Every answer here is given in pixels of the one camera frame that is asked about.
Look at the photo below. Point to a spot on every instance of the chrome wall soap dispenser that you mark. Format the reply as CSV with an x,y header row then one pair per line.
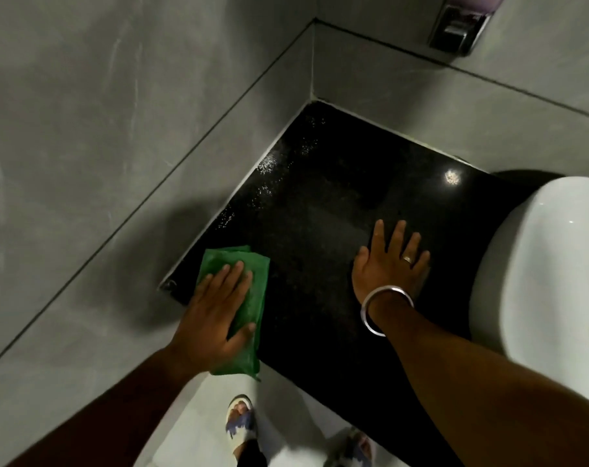
x,y
457,26

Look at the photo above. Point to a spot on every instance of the person's right middle finger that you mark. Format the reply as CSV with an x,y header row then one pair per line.
x,y
397,238

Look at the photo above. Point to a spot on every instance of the person's left little finger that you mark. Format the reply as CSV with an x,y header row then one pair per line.
x,y
204,285

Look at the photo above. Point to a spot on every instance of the person's right thumb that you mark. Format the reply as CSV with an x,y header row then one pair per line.
x,y
360,260

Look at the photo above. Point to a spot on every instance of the white ceramic sink basin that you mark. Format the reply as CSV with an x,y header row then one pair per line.
x,y
542,267

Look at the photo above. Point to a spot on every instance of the person's right hand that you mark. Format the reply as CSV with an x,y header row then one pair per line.
x,y
384,274

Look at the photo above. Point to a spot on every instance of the person's left middle finger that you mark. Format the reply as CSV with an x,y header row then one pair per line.
x,y
232,282

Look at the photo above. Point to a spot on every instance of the person's right little finger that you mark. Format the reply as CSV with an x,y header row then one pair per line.
x,y
422,265

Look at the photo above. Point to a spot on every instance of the person's left hand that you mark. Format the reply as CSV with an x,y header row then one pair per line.
x,y
206,325

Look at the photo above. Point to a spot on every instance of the person's right forearm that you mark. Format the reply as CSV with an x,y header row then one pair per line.
x,y
484,398

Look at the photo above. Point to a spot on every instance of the green cleaning cloth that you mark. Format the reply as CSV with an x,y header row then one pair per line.
x,y
258,296

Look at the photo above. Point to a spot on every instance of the person's left forearm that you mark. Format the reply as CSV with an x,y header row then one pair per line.
x,y
109,418

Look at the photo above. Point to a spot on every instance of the person's left thumb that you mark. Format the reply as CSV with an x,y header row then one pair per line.
x,y
243,335

